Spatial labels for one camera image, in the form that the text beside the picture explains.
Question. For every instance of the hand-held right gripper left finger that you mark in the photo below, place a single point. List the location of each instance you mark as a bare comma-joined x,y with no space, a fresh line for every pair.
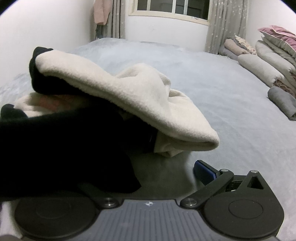
101,197

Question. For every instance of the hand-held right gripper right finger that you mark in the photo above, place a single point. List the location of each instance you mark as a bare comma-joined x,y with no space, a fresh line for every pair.
204,172

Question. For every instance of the cream sweatshirt with black sleeves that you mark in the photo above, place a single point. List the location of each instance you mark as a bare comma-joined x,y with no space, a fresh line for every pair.
138,92

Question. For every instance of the grey folded cloth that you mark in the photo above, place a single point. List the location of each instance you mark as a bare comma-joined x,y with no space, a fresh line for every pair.
282,102

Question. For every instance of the cream folded quilt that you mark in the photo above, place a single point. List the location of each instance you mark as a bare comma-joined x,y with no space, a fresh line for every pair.
256,67

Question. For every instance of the folded pillows near curtain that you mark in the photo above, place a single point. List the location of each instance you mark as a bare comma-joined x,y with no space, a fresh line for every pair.
225,54

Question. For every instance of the floral pillow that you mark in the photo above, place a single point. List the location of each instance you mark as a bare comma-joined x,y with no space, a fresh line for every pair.
245,44

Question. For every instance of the grey folded quilt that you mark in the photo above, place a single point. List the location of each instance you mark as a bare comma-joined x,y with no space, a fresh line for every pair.
272,53

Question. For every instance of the grey patterned curtain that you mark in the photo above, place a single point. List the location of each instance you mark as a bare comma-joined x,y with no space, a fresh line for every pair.
115,18
226,23

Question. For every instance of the dark hanging garment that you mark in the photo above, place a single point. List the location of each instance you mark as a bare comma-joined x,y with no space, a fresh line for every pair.
100,31

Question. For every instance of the pink hanging garment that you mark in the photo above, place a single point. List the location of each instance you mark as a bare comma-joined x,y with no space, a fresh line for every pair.
101,11

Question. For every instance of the window with white frame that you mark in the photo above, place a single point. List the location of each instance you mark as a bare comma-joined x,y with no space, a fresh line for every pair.
152,4

